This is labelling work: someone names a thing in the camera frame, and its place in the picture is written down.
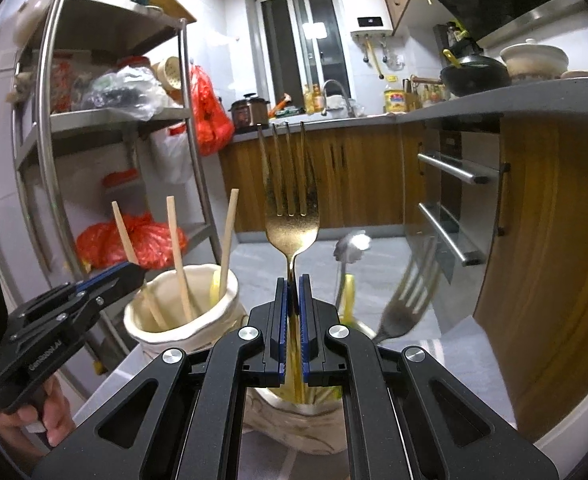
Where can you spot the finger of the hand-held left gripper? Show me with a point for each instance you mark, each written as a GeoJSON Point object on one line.
{"type": "Point", "coordinates": [69, 290]}
{"type": "Point", "coordinates": [131, 277]}

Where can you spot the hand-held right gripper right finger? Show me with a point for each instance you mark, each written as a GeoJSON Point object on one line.
{"type": "Point", "coordinates": [304, 340]}

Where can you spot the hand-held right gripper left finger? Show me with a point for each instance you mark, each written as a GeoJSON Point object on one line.
{"type": "Point", "coordinates": [284, 340]}

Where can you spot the yellow plastic stick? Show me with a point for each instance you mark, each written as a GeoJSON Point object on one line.
{"type": "Point", "coordinates": [349, 296]}

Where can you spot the cream ceramic double utensil holder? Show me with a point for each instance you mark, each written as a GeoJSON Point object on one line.
{"type": "Point", "coordinates": [214, 320]}

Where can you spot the silver embossed fork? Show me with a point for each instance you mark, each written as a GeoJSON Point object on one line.
{"type": "Point", "coordinates": [398, 317]}

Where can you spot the gold-trimmed metal fork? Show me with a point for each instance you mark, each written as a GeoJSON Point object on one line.
{"type": "Point", "coordinates": [291, 232]}

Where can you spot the person's left hand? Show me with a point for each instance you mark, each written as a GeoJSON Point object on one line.
{"type": "Point", "coordinates": [59, 415]}

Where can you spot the red plastic bag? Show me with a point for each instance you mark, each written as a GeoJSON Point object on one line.
{"type": "Point", "coordinates": [129, 240]}
{"type": "Point", "coordinates": [209, 115]}

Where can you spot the plastic jar with red lid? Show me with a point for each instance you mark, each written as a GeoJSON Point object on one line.
{"type": "Point", "coordinates": [121, 187]}

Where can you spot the white plastic bag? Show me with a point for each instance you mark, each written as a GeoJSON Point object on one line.
{"type": "Point", "coordinates": [174, 152]}

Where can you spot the grey plaid tablecloth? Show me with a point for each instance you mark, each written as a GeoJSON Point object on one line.
{"type": "Point", "coordinates": [453, 385]}

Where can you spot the stainless steel shelf rack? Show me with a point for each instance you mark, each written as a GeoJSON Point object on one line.
{"type": "Point", "coordinates": [49, 125]}

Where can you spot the clear plastic bag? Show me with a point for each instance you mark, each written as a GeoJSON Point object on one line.
{"type": "Point", "coordinates": [124, 90]}

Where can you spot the red rice cooker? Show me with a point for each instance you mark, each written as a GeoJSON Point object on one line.
{"type": "Point", "coordinates": [249, 112]}

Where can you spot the stainless built-in oven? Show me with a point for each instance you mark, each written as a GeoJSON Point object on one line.
{"type": "Point", "coordinates": [453, 200]}

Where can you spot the cream plastic colander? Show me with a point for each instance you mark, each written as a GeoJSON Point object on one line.
{"type": "Point", "coordinates": [169, 72]}

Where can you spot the orange kitchen item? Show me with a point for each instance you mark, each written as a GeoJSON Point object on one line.
{"type": "Point", "coordinates": [286, 101]}

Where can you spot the amber bottle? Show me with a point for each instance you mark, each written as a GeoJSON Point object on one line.
{"type": "Point", "coordinates": [314, 97]}

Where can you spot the chrome kitchen faucet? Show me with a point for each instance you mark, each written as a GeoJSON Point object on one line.
{"type": "Point", "coordinates": [335, 87]}

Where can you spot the yellow oil bottle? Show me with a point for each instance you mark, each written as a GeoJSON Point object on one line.
{"type": "Point", "coordinates": [395, 100]}

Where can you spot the wooden base cabinets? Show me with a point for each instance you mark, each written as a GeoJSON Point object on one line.
{"type": "Point", "coordinates": [548, 260]}

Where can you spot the condiment basket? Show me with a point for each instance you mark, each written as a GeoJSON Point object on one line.
{"type": "Point", "coordinates": [423, 92]}

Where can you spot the kitchen window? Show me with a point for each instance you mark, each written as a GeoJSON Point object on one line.
{"type": "Point", "coordinates": [304, 45]}

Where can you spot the black wok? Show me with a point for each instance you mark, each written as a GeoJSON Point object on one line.
{"type": "Point", "coordinates": [473, 79]}

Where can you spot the yellow spatula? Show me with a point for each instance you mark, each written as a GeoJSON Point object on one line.
{"type": "Point", "coordinates": [449, 56]}

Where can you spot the grey kitchen countertop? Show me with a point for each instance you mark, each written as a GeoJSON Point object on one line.
{"type": "Point", "coordinates": [523, 97]}

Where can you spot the white water heater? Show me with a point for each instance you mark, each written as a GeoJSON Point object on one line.
{"type": "Point", "coordinates": [366, 10]}

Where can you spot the dark sauce bottles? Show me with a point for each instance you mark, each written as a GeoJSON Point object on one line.
{"type": "Point", "coordinates": [453, 35]}

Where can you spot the white ceramic pot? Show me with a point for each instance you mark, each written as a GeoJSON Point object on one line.
{"type": "Point", "coordinates": [533, 62]}

